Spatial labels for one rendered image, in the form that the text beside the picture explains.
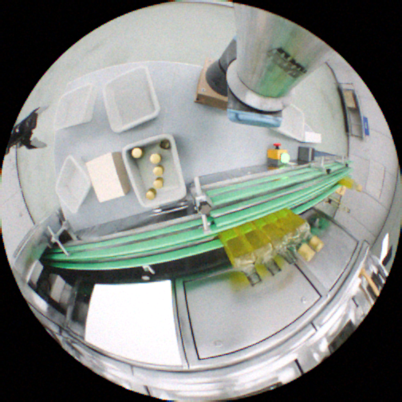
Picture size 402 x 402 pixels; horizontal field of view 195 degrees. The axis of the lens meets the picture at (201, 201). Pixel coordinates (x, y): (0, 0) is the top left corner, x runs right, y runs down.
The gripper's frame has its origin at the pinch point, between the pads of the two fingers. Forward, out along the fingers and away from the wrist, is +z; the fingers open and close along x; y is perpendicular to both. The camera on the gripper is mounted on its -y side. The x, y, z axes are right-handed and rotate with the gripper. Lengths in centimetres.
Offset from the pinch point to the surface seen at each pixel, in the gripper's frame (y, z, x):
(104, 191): -21.1, 6.5, 28.7
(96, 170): -18.2, 7.5, 20.6
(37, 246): 26, -15, 47
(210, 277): -60, -16, 49
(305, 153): -116, 12, -1
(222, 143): -66, 16, 9
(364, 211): -682, -56, 11
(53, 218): 27, 6, 47
